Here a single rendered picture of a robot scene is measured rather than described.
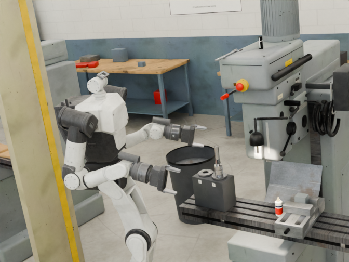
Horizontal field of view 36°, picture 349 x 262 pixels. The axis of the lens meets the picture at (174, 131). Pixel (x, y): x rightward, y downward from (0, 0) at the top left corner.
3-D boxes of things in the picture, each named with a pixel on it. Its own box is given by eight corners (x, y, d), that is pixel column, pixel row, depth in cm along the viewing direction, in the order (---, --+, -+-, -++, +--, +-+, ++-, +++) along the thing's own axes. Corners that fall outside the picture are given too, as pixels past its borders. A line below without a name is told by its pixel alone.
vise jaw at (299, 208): (310, 216, 276) (310, 209, 275) (282, 212, 284) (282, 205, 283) (314, 211, 281) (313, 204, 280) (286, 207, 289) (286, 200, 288)
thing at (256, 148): (261, 159, 276) (258, 120, 269) (254, 158, 278) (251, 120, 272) (265, 156, 279) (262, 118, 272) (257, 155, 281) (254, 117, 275)
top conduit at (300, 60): (278, 81, 249) (277, 74, 248) (269, 81, 252) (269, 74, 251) (312, 60, 284) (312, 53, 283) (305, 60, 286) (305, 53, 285)
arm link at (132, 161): (135, 184, 237) (112, 177, 240) (145, 176, 247) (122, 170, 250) (138, 160, 234) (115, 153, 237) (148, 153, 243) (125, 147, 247)
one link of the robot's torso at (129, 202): (131, 259, 280) (89, 183, 271) (141, 241, 296) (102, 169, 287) (156, 251, 274) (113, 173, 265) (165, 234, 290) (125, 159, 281)
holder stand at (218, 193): (225, 212, 307) (221, 181, 300) (195, 205, 321) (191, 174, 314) (237, 204, 315) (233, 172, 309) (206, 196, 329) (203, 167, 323)
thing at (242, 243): (286, 275, 276) (285, 254, 272) (227, 260, 296) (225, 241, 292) (320, 230, 314) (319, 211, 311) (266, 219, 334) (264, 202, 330)
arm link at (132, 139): (142, 145, 289) (112, 158, 295) (146, 137, 298) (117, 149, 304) (132, 129, 285) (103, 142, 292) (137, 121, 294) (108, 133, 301)
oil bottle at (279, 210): (281, 217, 294) (280, 199, 290) (274, 215, 296) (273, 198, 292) (284, 213, 297) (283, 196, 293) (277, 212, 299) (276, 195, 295)
